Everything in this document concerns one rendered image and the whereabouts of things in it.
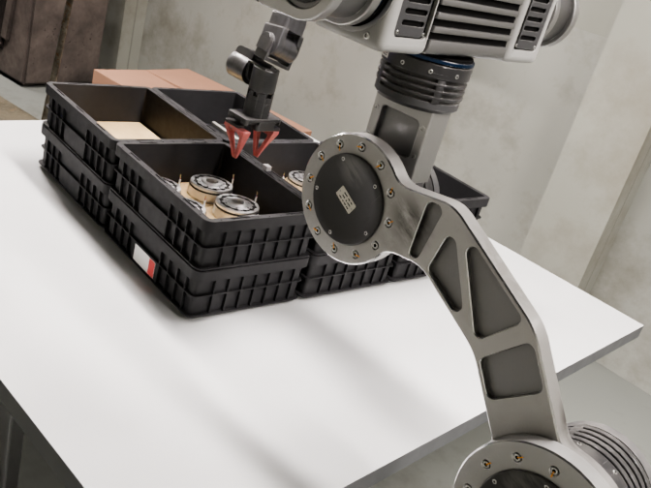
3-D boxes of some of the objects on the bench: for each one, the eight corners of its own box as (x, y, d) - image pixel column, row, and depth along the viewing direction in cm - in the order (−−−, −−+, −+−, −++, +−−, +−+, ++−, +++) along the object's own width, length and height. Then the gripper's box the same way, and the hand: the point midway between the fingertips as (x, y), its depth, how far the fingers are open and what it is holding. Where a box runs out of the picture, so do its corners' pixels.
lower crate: (207, 224, 197) (217, 181, 192) (99, 232, 177) (107, 186, 172) (137, 162, 222) (143, 123, 217) (35, 164, 202) (39, 121, 197)
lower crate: (390, 286, 191) (405, 244, 187) (300, 303, 172) (313, 257, 167) (296, 216, 217) (307, 177, 212) (208, 224, 197) (217, 181, 192)
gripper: (252, 95, 156) (235, 164, 162) (290, 96, 163) (272, 162, 170) (232, 83, 159) (216, 151, 166) (269, 84, 167) (253, 149, 173)
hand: (245, 153), depth 167 cm, fingers open, 6 cm apart
